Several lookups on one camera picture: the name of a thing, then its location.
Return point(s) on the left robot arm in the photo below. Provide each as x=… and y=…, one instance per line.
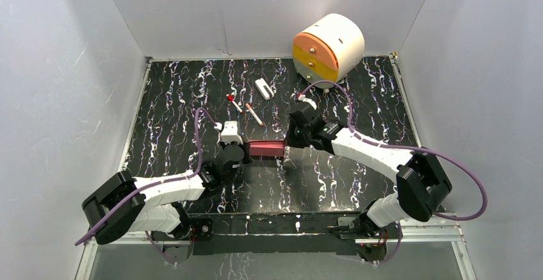
x=125, y=204

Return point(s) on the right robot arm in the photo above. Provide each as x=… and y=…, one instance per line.
x=421, y=182

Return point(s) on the white rectangular clip block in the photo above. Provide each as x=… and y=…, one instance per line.
x=264, y=89

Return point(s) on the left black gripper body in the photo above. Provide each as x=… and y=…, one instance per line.
x=245, y=150

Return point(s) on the pink paper box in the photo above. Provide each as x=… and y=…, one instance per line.
x=267, y=148

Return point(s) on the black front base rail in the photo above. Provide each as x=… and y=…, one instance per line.
x=225, y=233

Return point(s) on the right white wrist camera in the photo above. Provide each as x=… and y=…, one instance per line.
x=303, y=98

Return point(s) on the aluminium frame rail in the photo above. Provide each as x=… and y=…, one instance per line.
x=413, y=250

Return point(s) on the orange capped white marker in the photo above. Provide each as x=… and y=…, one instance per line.
x=254, y=114

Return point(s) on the red capped white marker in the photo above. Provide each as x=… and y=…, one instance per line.
x=231, y=99

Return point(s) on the round white drawer cabinet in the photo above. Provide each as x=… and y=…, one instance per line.
x=328, y=50

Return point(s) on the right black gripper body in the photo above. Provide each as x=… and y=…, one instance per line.
x=298, y=138

